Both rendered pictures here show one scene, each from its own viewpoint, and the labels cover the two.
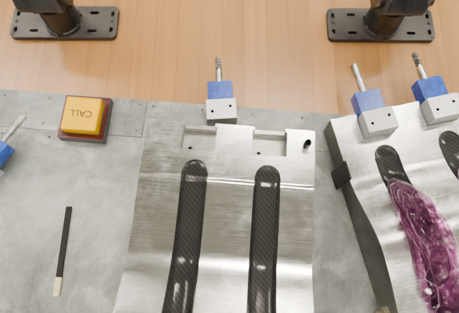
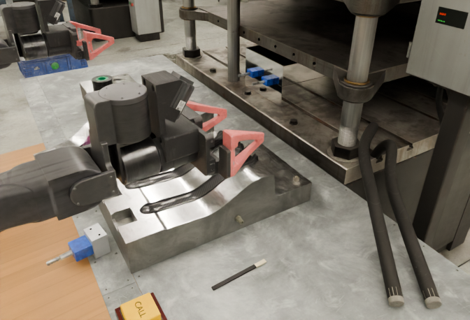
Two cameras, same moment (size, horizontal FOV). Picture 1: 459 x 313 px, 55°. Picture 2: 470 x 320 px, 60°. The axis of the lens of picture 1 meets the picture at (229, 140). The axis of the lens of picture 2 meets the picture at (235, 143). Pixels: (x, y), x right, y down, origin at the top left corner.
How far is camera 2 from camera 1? 0.88 m
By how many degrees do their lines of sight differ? 72
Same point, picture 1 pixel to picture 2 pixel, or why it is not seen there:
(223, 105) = (91, 232)
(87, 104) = (130, 309)
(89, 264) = (236, 258)
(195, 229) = (180, 198)
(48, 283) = (262, 268)
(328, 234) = not seen: hidden behind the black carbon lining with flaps
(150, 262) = (209, 202)
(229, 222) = (166, 188)
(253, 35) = (12, 267)
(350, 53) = not seen: hidden behind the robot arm
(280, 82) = (52, 237)
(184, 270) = (203, 191)
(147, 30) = not seen: outside the picture
